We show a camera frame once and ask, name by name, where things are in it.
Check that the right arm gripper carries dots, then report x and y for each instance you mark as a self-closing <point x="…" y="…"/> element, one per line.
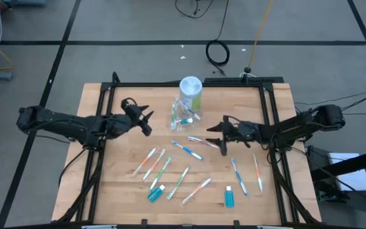
<point x="240" y="132"/>

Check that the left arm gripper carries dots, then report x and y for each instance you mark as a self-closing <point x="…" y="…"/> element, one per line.
<point x="133" y="114"/>

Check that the blue toothbrush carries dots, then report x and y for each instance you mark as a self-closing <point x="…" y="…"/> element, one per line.
<point x="187" y="150"/>
<point x="238" y="176"/>

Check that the small blue mouthwash bottle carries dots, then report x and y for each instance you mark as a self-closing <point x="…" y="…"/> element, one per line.
<point x="229" y="198"/>

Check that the blue toothpaste tube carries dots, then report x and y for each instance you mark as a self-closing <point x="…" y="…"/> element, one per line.
<point x="155" y="194"/>

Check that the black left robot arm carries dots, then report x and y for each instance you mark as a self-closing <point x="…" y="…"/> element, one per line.
<point x="59" y="122"/>

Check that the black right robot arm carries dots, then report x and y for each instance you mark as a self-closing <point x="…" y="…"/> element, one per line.
<point x="297" y="125"/>

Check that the clear acrylic organizer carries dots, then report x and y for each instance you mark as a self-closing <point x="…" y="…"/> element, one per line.
<point x="183" y="127"/>

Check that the white green wipes canister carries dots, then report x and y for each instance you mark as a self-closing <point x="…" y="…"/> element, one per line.
<point x="191" y="92"/>

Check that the black metal stand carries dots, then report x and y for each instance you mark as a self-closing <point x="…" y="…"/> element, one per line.
<point x="354" y="163"/>

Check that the white box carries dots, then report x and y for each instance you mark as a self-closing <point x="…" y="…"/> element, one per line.
<point x="357" y="179"/>

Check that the black aluminium table frame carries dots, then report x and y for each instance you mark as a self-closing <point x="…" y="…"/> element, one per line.
<point x="138" y="85"/>

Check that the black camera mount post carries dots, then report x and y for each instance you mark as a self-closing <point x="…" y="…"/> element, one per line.
<point x="248" y="70"/>

